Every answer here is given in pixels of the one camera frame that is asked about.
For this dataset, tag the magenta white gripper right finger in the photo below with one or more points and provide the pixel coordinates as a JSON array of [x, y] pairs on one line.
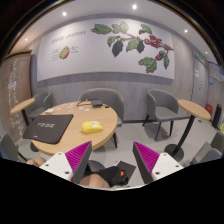
[[152, 165]]

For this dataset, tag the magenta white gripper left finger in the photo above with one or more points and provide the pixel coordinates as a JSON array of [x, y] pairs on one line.
[[70, 165]]

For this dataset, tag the yellow computer mouse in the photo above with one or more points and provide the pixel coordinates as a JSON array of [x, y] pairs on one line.
[[88, 127]]

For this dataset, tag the round wooden table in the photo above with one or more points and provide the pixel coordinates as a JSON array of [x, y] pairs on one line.
[[73, 136]]

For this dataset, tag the grey chair at right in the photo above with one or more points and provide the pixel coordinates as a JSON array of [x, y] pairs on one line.
[[162, 106]]

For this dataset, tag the grey chair lower right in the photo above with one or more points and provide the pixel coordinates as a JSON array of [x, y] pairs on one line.
[[210, 151]]

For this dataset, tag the grey chair lower left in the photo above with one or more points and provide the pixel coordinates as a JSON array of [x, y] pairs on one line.
[[8, 150]]

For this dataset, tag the black device on table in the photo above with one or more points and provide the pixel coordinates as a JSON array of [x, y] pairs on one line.
[[95, 103]]

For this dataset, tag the small round table right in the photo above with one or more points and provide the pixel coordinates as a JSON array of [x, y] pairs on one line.
[[195, 110]]

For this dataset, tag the small round table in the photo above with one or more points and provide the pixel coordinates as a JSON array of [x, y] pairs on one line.
[[195, 110], [21, 108]]

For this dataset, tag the grey chair at left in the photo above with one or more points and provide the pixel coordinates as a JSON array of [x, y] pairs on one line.
[[43, 101]]

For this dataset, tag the small round table left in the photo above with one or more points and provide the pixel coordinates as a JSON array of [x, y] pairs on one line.
[[21, 108]]

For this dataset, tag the grey chair behind table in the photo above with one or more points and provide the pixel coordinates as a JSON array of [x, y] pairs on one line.
[[109, 97]]

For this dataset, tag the black bin far right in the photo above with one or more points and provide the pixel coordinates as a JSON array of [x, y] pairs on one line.
[[217, 116]]

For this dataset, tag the grey door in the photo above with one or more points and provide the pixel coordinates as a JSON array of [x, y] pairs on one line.
[[200, 81]]

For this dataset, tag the coffee plant wall mural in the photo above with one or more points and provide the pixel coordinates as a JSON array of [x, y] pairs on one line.
[[106, 45]]

